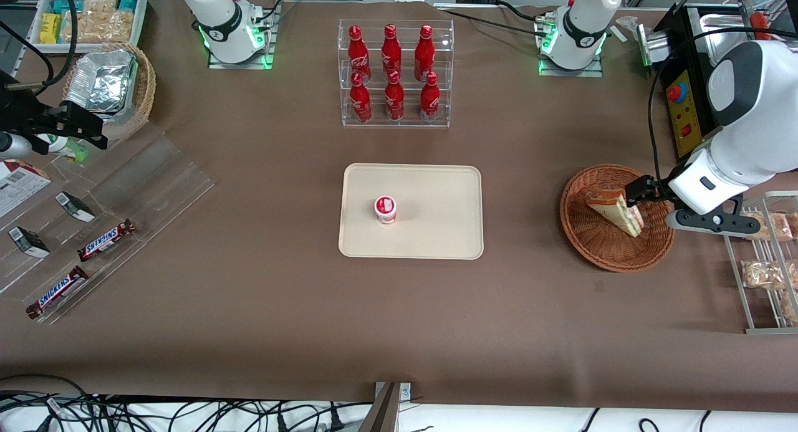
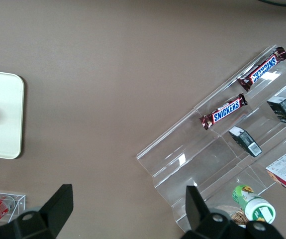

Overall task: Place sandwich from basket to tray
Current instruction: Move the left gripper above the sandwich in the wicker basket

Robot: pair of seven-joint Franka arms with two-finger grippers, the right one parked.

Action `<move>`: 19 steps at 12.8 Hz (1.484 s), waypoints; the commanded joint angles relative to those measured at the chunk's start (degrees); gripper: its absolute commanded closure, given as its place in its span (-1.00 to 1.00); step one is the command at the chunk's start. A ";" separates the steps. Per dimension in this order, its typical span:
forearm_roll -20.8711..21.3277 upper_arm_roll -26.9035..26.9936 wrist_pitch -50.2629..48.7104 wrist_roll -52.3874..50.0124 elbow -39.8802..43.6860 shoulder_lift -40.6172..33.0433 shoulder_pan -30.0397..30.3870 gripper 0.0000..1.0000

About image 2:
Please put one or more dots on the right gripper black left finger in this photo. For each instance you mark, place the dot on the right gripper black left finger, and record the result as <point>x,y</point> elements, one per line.
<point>58,209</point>

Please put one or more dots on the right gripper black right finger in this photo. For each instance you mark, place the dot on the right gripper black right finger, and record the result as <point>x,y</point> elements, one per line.
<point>197,214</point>

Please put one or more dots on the deep wicker basket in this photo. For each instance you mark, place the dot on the deep wicker basket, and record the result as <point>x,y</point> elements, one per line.
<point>237,216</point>

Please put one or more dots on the cream plastic tray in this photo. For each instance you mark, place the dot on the cream plastic tray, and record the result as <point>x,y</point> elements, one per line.
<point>3,134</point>

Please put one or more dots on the clear acrylic bottle rack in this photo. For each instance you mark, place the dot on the clear acrylic bottle rack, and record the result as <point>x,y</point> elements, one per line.
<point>18,203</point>

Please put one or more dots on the green bottle with white cap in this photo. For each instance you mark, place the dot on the green bottle with white cap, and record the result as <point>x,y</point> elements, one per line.
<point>253,206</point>

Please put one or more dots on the clear acrylic tiered stand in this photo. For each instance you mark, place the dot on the clear acrylic tiered stand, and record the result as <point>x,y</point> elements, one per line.
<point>182,154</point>

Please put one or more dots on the small black carton box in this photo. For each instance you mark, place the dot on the small black carton box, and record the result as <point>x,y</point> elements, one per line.
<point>246,142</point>
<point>283,109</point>

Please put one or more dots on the white and red carton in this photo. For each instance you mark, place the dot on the white and red carton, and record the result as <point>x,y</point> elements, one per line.
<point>285,171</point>

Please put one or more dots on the Snickers chocolate bar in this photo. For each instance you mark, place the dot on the Snickers chocolate bar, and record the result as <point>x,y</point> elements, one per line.
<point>263,68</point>
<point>226,112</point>

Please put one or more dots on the brown table cover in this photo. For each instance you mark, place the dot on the brown table cover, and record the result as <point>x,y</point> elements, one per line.
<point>108,74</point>

